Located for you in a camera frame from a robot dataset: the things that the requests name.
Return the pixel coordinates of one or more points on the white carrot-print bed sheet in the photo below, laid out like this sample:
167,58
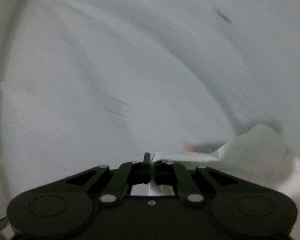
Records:
128,76

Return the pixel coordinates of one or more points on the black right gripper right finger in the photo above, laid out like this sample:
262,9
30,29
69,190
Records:
179,178

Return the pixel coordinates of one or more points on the white garment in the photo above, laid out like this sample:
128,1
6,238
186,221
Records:
260,156

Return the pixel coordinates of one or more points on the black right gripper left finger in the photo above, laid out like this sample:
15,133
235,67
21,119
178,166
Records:
125,177

